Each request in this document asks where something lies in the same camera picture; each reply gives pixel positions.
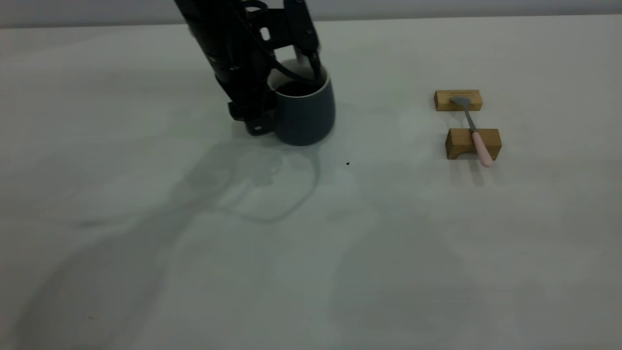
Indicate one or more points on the grey ceramic coffee cup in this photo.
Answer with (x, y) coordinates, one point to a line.
(306, 116)

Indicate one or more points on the black left camera mount bracket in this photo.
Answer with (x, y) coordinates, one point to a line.
(277, 22)

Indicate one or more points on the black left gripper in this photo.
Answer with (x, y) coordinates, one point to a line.
(240, 82)

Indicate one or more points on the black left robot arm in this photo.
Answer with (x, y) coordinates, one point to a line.
(204, 24)

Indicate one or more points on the flat wooden block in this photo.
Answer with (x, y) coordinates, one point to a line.
(444, 101)

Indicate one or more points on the arched wooden block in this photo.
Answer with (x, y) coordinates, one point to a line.
(459, 141)

